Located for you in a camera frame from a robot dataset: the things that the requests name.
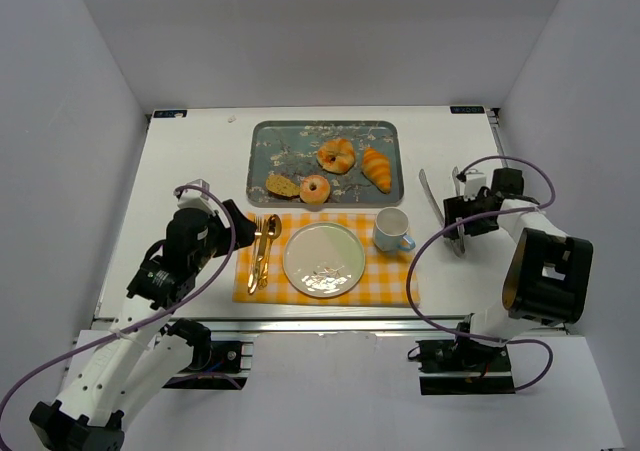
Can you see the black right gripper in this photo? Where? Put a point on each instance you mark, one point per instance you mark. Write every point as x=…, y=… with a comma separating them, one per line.
x=460, y=211

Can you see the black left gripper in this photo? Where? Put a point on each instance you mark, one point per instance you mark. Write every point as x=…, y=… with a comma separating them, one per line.
x=226, y=229

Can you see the brown bread slice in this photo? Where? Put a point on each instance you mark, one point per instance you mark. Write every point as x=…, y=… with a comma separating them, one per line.
x=281, y=186

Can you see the metal serving tongs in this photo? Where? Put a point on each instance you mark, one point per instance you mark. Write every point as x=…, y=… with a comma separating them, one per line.
x=440, y=211

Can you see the sugared ring donut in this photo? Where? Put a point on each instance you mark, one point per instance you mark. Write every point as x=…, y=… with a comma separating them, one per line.
x=315, y=190

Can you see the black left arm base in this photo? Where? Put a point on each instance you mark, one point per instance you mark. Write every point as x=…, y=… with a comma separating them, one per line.
x=216, y=364

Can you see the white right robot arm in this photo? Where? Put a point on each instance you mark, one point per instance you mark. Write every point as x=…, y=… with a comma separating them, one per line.
x=547, y=280

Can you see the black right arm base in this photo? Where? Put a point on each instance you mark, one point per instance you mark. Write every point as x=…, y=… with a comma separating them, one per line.
x=461, y=367

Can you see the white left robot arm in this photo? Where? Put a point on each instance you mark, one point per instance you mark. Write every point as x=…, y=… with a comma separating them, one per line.
x=147, y=348

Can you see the twisted knot bread roll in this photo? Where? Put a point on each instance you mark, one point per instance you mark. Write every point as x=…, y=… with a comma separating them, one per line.
x=336, y=156

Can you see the gold fork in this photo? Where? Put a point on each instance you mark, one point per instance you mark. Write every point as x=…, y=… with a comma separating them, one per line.
x=257, y=238

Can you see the gold knife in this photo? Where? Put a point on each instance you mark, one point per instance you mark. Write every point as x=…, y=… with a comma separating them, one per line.
x=268, y=227

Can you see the gold spoon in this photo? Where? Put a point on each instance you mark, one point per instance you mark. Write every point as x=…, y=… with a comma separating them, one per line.
x=273, y=236

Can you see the white ceramic plate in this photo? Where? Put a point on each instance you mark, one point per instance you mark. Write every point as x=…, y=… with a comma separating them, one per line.
x=324, y=260

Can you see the blue right corner label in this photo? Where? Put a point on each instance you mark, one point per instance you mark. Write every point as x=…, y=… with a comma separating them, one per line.
x=466, y=109

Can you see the blue corner label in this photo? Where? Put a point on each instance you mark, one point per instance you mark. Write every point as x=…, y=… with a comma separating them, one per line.
x=169, y=114
x=466, y=109

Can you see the blue floral serving tray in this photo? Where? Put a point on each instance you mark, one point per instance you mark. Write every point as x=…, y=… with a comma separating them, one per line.
x=289, y=148

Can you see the light blue mug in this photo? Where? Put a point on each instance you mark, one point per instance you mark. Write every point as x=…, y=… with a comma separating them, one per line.
x=391, y=231

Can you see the striped orange croissant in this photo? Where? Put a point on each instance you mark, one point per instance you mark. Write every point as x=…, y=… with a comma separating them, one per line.
x=376, y=168

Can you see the blue left corner label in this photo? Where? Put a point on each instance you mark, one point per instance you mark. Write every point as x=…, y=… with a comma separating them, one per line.
x=169, y=114

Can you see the yellow checkered cloth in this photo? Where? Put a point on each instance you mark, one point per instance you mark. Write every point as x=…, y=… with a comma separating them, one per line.
x=383, y=282

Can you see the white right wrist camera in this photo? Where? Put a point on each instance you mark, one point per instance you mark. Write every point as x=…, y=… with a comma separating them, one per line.
x=471, y=184

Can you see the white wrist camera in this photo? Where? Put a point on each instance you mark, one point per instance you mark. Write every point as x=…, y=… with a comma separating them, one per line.
x=471, y=184
x=194, y=199

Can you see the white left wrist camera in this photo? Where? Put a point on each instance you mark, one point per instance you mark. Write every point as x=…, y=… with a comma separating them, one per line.
x=194, y=199

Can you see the aluminium table edge rail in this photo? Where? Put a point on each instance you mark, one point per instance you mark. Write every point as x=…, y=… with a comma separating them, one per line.
x=405, y=325

